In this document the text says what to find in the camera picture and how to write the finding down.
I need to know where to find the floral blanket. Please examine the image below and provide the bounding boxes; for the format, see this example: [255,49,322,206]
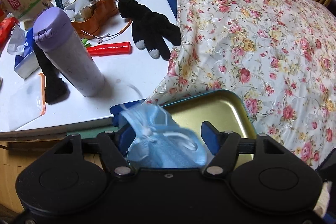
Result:
[144,0,336,170]

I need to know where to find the neckband earphones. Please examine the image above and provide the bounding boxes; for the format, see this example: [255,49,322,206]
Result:
[81,18,132,43]

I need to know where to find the orange-edged plastic sleeve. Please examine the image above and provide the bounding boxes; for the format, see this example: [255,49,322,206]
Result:
[0,72,46,131]

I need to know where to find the blue tissue box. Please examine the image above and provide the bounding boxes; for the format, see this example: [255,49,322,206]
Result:
[7,23,40,80]

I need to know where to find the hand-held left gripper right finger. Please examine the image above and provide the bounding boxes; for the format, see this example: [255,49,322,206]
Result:
[200,121,289,179]

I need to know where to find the black glove grey fingertips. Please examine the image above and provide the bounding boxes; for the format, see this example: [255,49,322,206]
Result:
[118,0,182,60]

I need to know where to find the gold metal tin tray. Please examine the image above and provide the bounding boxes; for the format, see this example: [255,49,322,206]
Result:
[146,90,257,161]

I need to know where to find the green foam edge guard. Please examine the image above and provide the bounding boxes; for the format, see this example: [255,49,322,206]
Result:
[66,124,121,135]

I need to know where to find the red plastic case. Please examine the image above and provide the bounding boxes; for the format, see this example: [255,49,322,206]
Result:
[87,42,132,56]

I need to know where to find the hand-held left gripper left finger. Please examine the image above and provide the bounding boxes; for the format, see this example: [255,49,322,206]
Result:
[51,123,137,178]

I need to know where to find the purple thermos bottle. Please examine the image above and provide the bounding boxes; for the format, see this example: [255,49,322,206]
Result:
[32,7,105,97]

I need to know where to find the blue face mask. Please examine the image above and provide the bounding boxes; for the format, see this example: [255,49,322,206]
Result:
[119,105,208,168]

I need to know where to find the red packet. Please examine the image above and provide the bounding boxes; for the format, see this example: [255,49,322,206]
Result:
[0,17,17,48]

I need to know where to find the blue table corner guard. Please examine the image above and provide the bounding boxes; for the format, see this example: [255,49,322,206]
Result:
[166,0,178,18]
[110,99,147,126]

